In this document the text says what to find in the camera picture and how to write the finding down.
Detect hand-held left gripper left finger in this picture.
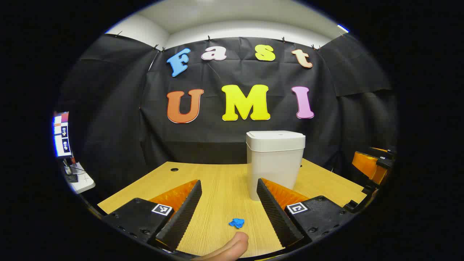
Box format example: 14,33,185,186
103,179,202,252

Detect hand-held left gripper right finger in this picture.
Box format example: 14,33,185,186
256,178,357,249

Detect white desktop garbage bin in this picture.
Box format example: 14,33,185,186
246,130,306,201

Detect wooden desktop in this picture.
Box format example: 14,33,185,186
97,158,367,258

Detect black backdrop cloth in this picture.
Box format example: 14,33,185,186
58,33,398,198

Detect white side table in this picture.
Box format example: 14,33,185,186
65,163,96,194

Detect computer monitor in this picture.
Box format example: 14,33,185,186
54,112,73,159

